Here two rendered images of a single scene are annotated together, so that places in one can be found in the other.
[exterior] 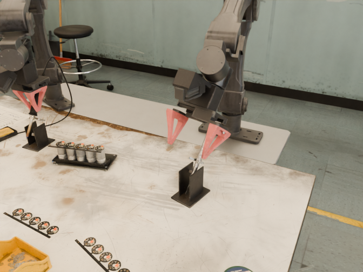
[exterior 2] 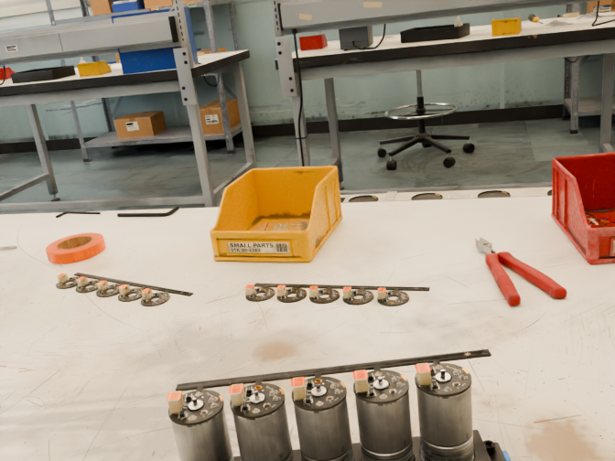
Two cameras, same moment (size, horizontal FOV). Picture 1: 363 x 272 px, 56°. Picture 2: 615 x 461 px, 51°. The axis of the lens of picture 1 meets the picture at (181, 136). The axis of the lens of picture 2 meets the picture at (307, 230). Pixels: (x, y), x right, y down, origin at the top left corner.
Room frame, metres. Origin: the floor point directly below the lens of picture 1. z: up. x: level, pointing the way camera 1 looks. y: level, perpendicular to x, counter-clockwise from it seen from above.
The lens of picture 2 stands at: (1.03, 0.23, 0.98)
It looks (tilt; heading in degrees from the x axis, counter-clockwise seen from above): 20 degrees down; 170
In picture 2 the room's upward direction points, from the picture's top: 7 degrees counter-clockwise
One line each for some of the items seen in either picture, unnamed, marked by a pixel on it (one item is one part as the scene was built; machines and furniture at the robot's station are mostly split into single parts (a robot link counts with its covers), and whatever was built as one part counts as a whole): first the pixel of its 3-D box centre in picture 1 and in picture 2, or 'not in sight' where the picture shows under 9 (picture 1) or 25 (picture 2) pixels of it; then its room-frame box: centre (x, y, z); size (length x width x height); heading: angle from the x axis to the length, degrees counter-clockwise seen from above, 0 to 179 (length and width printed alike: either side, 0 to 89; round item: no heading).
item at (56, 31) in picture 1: (73, 29); not in sight; (3.09, 0.95, 0.62); 0.34 x 0.34 x 0.02
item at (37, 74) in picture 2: not in sight; (43, 74); (-2.29, -0.32, 0.77); 0.24 x 0.16 x 0.04; 58
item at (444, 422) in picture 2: (62, 151); (445, 423); (0.80, 0.33, 0.79); 0.02 x 0.02 x 0.05
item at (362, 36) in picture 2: not in sight; (356, 36); (-1.60, 1.02, 0.80); 0.15 x 0.12 x 0.10; 154
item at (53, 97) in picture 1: (53, 91); not in sight; (1.22, 0.49, 0.79); 0.20 x 0.07 x 0.08; 43
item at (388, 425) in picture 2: (71, 152); (384, 430); (0.79, 0.30, 0.79); 0.02 x 0.02 x 0.05
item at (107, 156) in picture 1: (85, 160); not in sight; (0.80, 0.27, 0.76); 0.16 x 0.07 x 0.01; 78
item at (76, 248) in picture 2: not in sight; (76, 247); (0.34, 0.11, 0.76); 0.06 x 0.06 x 0.01
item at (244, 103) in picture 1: (233, 104); not in sight; (0.96, -0.16, 0.85); 0.09 x 0.06 x 0.06; 72
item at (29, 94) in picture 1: (31, 95); not in sight; (0.91, 0.43, 0.90); 0.07 x 0.07 x 0.09; 67
